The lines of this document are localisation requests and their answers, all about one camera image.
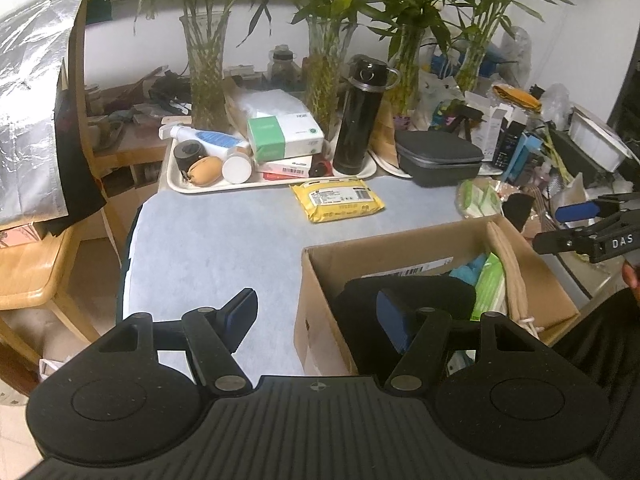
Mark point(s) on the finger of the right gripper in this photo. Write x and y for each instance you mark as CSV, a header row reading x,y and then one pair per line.
x,y
577,212

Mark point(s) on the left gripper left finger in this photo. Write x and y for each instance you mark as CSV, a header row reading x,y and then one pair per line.
x,y
213,335

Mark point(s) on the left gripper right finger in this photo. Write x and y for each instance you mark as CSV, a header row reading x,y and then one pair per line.
x,y
420,337

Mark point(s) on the yellow wet wipes pack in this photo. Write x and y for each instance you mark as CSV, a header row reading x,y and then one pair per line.
x,y
332,200

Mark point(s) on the black cloth item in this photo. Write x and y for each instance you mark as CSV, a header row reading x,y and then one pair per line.
x,y
354,310

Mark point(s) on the cardboard box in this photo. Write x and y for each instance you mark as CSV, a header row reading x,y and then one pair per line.
x,y
336,330

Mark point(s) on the black white product box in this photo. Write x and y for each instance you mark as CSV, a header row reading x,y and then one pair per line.
x,y
508,139

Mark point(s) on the white plastic tray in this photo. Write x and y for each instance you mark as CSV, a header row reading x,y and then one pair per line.
x,y
176,182

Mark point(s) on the dark grey zip case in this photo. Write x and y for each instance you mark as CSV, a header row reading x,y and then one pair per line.
x,y
436,158

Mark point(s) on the small brown pouch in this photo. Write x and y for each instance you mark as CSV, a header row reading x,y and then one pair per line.
x,y
205,171

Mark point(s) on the white round jar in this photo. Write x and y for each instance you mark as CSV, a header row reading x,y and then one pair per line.
x,y
237,168

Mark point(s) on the white blue tube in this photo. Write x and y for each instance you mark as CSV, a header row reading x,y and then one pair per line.
x,y
215,143

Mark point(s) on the wooden chair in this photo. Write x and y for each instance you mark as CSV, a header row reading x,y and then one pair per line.
x,y
36,275

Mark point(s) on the green white tissue box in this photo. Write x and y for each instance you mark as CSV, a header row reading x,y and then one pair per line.
x,y
286,136

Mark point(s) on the glass vase bamboo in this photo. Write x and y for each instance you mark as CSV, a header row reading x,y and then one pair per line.
x,y
204,24
406,24
331,24
480,20

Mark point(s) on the black thermos bottle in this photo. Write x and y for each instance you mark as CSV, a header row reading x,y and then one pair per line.
x,y
368,80

